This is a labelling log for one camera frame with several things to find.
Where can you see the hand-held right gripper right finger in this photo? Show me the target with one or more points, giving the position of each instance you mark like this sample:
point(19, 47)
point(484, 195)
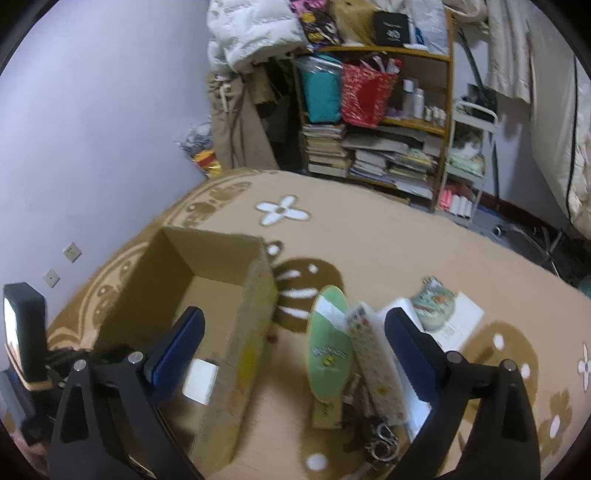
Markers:
point(411, 357)

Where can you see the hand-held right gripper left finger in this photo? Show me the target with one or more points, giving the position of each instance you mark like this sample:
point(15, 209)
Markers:
point(178, 355)

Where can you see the printed cardboard box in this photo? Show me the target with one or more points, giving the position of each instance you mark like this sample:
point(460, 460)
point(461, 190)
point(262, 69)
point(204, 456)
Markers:
point(247, 332)

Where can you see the small white flat box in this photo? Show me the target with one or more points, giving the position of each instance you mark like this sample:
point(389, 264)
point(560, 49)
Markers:
point(201, 382)

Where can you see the white remote control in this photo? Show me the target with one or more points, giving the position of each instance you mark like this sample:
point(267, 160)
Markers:
point(376, 369)

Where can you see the teal heart-shaped tin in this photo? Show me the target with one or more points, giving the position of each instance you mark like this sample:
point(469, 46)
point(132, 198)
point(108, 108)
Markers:
point(434, 304)

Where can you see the green oval board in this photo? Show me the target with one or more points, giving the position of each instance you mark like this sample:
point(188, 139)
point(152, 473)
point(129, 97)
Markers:
point(328, 355)

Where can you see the metal scissors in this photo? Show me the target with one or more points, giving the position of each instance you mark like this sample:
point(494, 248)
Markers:
point(381, 438)

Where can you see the beige flower-print blanket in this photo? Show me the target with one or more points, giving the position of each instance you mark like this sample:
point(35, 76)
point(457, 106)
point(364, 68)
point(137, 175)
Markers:
point(392, 249)

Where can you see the black metal stand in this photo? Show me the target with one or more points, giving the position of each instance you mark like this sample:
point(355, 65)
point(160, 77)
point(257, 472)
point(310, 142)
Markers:
point(549, 249)

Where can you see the red and yellow packet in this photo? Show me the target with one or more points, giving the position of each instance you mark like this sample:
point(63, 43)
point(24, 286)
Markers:
point(207, 165)

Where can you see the pile of papers and magazines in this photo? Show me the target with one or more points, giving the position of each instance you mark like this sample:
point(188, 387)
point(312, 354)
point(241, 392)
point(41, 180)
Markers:
point(397, 161)

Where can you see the green tissue pack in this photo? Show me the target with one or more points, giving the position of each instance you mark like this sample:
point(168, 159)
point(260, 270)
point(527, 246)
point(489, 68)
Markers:
point(466, 164)

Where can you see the grey printed plastic bag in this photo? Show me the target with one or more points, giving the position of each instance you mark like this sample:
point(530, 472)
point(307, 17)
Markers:
point(196, 138)

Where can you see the stack of old books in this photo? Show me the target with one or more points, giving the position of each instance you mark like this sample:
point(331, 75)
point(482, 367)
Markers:
point(325, 152)

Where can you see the white storage cart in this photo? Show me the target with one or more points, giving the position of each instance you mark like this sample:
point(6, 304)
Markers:
point(466, 138)

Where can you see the beige coat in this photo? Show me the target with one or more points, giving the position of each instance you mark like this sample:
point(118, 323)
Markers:
point(235, 124)

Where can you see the row of small bottles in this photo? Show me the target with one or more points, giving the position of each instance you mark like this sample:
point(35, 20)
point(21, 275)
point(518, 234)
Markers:
point(436, 116)

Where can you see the white bottles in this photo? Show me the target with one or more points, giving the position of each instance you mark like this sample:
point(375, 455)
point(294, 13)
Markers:
point(415, 99)

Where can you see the red patterned bag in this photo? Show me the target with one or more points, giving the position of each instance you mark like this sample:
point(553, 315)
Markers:
point(367, 97)

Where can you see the wooden bookshelf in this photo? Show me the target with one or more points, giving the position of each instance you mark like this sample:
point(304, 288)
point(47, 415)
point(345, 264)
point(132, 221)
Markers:
point(445, 92)

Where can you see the teal fabric bag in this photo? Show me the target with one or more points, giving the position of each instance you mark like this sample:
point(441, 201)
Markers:
point(323, 92)

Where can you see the cream bedding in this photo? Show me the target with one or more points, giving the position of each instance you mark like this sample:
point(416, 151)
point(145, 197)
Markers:
point(554, 106)

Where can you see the black book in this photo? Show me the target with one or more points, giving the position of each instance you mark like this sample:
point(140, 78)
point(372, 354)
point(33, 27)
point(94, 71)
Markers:
point(391, 28)

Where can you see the white quilted duvet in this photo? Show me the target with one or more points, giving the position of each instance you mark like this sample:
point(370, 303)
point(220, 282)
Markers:
point(249, 32)

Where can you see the brown plush toy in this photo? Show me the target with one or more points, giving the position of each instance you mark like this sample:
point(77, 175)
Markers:
point(353, 21)

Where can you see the colourful patterned cloth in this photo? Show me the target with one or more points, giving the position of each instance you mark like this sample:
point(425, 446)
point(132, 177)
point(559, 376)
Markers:
point(316, 23)

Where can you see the white wall outlet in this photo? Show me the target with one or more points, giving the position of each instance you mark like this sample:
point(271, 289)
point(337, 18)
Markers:
point(72, 252)
point(51, 278)

